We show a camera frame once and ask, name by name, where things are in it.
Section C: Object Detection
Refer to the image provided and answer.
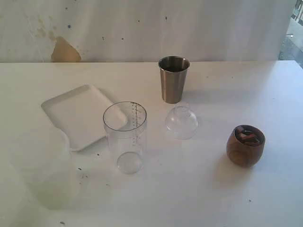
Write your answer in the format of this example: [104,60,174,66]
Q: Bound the stainless steel cup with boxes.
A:
[158,56,190,104]

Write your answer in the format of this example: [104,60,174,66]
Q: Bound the brown chunks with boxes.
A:
[234,125,264,146]

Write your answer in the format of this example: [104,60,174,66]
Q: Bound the brown wooden cup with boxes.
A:
[226,125,266,168]

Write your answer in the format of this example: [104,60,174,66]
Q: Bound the clear plastic measuring cup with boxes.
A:
[103,101,147,174]

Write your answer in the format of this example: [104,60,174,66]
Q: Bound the clear dome lid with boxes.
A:
[164,102,198,140]

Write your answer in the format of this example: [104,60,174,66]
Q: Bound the white rectangular tray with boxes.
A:
[41,85,113,151]

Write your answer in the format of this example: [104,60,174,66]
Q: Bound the translucent plastic container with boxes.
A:
[8,127,80,210]

